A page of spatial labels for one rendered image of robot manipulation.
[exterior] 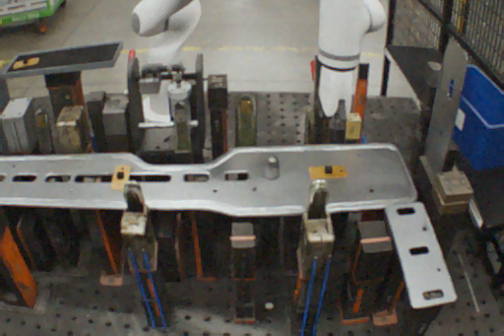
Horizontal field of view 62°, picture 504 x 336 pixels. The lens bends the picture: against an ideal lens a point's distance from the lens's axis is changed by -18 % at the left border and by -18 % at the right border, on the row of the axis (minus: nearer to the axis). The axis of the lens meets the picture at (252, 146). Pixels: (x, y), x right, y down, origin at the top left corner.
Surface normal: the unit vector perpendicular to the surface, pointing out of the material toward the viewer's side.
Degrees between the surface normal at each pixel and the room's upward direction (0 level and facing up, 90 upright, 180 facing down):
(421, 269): 0
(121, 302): 0
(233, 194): 0
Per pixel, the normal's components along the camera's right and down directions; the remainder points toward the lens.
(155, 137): 0.00, -0.81
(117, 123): 0.05, 0.58
